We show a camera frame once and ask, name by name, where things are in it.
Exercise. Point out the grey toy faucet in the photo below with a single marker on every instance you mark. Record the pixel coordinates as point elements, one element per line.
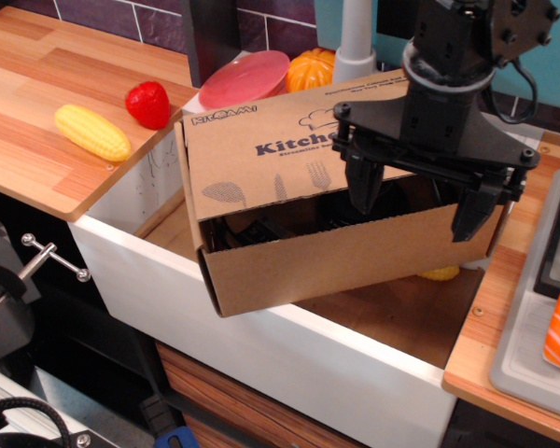
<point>356,56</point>

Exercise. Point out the yellow toy under box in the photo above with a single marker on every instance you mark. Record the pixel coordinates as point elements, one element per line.
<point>442,274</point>

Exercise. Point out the orange toy pumpkin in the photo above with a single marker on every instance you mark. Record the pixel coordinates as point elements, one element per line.
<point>312,69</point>

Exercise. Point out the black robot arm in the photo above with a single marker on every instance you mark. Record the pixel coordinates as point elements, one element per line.
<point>459,45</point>

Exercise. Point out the grey toy stove tray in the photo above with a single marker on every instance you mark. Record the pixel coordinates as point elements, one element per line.
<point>519,368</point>

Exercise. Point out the yellow toy corn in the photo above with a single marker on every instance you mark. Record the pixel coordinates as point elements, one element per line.
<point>93,133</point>

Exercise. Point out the red toy strawberry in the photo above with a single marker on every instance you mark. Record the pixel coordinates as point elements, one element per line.
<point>149,104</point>

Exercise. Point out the blue clamp handle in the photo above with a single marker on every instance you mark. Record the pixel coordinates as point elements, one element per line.
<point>181,437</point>

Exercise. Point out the brown cardboard box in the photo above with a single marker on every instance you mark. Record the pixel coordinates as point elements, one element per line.
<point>254,175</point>

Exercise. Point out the pink plastic plate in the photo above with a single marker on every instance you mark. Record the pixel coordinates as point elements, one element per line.
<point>249,78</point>

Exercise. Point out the white toy sink basin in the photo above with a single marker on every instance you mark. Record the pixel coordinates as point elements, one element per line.
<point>380,386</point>

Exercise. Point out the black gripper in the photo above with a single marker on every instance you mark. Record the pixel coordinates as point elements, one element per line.
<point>441,135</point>

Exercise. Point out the metal clamp with handle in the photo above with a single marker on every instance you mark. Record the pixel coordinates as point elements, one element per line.
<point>18,290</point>

